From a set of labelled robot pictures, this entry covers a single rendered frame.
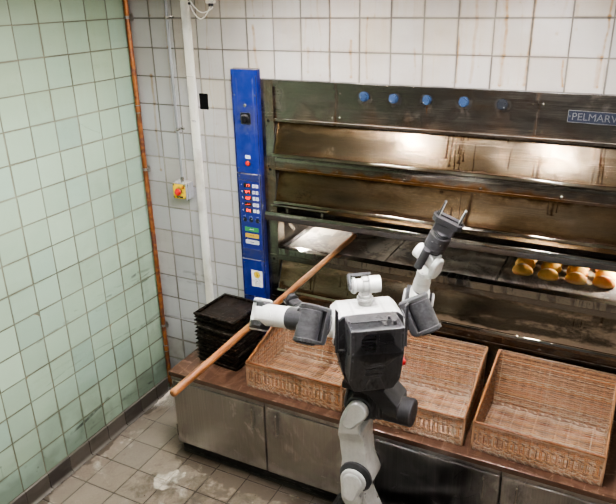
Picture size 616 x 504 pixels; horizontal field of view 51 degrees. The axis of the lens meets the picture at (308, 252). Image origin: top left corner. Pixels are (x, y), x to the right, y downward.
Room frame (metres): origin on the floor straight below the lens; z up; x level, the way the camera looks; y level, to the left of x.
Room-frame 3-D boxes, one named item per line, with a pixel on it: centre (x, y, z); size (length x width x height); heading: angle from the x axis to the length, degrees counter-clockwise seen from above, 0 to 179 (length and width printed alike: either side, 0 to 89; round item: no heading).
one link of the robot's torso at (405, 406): (2.17, -0.28, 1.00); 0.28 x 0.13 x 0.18; 64
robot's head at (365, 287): (2.22, -0.22, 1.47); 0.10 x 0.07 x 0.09; 98
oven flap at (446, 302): (2.96, -0.64, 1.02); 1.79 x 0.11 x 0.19; 63
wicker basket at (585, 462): (2.44, -1.07, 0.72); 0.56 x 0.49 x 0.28; 62
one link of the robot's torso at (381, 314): (2.16, -0.22, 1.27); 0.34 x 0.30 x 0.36; 98
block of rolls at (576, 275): (3.09, -1.36, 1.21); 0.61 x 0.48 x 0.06; 153
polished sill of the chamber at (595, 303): (2.98, -0.65, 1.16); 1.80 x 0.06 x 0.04; 63
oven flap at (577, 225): (2.96, -0.64, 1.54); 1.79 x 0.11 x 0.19; 63
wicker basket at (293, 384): (2.98, -0.01, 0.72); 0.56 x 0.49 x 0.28; 63
